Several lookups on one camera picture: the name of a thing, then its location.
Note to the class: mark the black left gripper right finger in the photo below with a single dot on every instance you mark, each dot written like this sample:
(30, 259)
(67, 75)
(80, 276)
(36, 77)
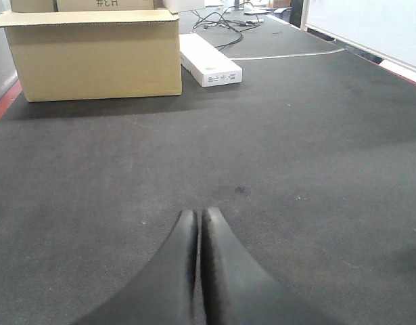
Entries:
(236, 289)

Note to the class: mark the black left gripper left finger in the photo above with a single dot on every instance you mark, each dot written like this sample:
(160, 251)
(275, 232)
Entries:
(161, 292)

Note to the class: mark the long white box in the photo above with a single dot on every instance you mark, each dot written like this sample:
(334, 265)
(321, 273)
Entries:
(206, 64)

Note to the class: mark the cardboard box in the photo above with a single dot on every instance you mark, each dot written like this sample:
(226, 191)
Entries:
(95, 55)
(41, 6)

